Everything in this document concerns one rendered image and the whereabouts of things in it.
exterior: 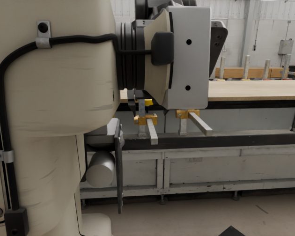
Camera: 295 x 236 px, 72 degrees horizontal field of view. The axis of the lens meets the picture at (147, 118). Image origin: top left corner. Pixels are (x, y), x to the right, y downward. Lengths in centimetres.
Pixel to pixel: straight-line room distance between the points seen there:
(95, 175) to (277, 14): 1004
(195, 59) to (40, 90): 16
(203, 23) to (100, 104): 15
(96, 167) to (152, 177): 135
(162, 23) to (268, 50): 980
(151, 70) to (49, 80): 11
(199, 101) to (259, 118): 146
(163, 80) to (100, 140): 19
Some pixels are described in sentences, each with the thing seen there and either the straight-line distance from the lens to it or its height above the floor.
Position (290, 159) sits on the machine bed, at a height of 35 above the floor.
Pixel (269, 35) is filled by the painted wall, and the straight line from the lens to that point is 1001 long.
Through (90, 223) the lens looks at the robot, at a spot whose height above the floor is 90.
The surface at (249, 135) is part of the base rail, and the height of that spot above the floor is 70.
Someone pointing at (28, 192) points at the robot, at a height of 107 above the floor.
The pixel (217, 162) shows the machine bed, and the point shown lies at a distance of 174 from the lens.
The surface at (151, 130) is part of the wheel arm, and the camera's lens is 101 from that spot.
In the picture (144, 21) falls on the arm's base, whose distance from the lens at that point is 27.
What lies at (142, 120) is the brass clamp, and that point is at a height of 81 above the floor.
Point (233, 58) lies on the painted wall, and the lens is 928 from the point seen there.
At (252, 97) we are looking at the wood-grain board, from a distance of 155.
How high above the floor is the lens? 118
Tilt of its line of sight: 18 degrees down
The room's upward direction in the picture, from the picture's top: straight up
